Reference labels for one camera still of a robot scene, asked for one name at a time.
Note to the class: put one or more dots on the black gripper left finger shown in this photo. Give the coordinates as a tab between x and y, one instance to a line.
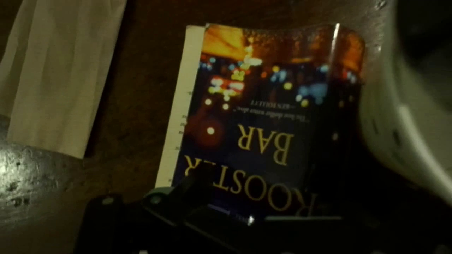
142	220

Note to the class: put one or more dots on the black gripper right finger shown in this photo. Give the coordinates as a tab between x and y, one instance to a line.
358	237

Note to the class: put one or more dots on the white dotted paper cup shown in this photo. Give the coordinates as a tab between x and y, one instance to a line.
414	117

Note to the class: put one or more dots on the Rooster Bar paperback book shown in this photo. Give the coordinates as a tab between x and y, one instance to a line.
263	122

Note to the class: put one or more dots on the dark wooden secretary desk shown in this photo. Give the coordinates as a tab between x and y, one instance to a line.
142	93

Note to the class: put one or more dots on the beige folded paper sheet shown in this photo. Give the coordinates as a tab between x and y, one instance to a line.
57	71

